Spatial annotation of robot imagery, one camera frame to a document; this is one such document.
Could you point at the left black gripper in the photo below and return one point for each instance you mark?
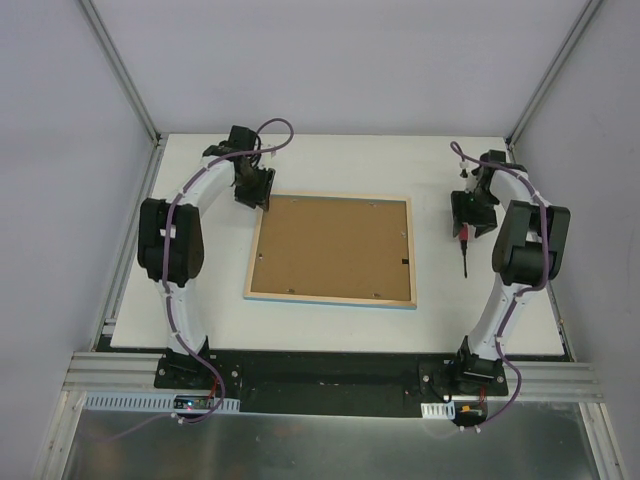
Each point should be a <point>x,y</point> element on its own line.
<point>255,188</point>

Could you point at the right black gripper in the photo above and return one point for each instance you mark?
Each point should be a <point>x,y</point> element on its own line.
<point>473,215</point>

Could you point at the red handled screwdriver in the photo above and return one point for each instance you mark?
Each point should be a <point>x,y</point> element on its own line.
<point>464,250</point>

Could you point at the blue wooden picture frame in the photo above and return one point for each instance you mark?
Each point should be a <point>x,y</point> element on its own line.
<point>250,295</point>

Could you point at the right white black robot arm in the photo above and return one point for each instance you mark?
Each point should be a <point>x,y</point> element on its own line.
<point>527,254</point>

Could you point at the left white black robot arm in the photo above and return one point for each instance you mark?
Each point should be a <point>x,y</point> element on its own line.
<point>171,247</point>

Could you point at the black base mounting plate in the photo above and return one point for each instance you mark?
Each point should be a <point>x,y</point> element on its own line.
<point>393,385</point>

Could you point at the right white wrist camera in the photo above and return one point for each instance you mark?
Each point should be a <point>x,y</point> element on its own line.
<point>466,173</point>

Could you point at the brown fibreboard frame backing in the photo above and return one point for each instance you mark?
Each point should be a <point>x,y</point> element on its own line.
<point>330,245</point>

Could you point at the right grey cable duct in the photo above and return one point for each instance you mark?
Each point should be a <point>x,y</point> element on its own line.
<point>438,411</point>

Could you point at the grey cable duct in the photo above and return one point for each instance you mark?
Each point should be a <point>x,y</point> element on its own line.
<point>438,411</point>
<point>150,403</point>

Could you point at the left aluminium corner post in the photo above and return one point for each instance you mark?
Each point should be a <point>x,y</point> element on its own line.
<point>118,68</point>

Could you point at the aluminium corner post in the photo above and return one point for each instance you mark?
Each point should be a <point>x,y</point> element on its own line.
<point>118,68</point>
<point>571,40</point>

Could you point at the right aluminium corner post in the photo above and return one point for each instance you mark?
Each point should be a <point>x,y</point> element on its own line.
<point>571,40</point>

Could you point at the aluminium front rail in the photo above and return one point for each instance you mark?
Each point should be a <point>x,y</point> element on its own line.
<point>134,372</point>

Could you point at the left grey cable duct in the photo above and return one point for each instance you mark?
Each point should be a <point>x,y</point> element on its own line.
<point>150,403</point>

